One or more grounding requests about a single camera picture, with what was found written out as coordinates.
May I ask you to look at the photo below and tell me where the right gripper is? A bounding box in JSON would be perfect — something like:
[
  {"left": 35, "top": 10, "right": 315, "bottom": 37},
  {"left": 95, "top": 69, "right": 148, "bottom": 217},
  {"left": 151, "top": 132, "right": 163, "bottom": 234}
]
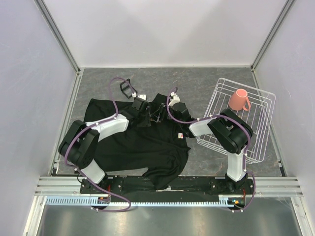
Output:
[{"left": 150, "top": 103, "right": 182, "bottom": 127}]

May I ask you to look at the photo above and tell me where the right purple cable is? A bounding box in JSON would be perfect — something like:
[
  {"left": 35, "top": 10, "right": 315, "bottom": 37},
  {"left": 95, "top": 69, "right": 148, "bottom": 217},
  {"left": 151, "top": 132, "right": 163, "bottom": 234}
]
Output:
[{"left": 166, "top": 86, "right": 256, "bottom": 213}]

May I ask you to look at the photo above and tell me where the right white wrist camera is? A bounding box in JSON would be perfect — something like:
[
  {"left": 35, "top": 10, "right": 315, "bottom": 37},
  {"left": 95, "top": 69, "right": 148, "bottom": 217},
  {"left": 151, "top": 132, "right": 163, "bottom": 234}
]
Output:
[{"left": 168, "top": 92, "right": 181, "bottom": 107}]

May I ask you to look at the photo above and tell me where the black phone stand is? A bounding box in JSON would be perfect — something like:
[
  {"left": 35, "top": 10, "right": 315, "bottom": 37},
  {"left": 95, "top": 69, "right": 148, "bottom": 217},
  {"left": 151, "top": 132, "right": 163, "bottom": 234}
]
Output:
[{"left": 120, "top": 78, "right": 133, "bottom": 99}]

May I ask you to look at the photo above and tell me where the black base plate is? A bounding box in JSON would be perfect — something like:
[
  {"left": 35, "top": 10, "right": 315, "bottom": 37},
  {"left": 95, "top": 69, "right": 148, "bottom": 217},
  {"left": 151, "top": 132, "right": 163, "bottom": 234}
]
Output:
[{"left": 80, "top": 175, "right": 256, "bottom": 204}]

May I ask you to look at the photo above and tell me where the white wire basket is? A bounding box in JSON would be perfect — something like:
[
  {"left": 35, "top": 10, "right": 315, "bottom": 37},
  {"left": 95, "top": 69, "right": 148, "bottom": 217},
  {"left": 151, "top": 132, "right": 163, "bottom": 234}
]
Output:
[{"left": 204, "top": 78, "right": 276, "bottom": 164}]

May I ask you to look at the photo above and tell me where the black polo shirt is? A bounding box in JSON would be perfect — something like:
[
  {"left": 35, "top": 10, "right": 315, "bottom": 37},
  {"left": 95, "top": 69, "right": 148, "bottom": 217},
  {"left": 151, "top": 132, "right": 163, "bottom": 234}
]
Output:
[{"left": 74, "top": 93, "right": 191, "bottom": 190}]

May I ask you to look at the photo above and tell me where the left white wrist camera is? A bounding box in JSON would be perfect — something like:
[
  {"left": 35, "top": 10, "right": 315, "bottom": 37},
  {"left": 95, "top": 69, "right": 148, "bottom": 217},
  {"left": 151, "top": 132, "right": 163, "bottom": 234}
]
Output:
[{"left": 132, "top": 92, "right": 147, "bottom": 101}]

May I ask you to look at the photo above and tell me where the slotted cable duct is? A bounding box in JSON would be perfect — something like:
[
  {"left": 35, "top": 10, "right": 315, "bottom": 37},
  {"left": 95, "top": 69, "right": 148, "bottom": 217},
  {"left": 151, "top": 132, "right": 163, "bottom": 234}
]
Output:
[{"left": 46, "top": 196, "right": 233, "bottom": 207}]

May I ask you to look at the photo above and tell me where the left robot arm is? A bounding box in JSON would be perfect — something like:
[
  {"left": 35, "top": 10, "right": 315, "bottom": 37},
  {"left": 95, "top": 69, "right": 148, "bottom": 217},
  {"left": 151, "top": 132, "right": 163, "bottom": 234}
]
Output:
[{"left": 58, "top": 95, "right": 150, "bottom": 193}]

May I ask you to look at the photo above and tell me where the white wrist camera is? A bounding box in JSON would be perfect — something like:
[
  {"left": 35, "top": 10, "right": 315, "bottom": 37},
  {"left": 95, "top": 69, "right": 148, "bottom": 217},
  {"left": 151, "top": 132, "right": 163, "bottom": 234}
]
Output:
[
  {"left": 132, "top": 92, "right": 147, "bottom": 101},
  {"left": 168, "top": 92, "right": 181, "bottom": 107}
]

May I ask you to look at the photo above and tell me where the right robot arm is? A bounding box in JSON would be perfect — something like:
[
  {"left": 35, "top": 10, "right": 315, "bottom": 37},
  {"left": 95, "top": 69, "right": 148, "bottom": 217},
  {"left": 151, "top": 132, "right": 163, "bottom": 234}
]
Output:
[{"left": 150, "top": 102, "right": 253, "bottom": 194}]

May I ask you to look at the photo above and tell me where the pink mug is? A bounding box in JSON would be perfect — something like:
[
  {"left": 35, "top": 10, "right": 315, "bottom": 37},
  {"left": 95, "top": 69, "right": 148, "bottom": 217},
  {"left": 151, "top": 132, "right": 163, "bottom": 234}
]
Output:
[{"left": 228, "top": 88, "right": 251, "bottom": 111}]

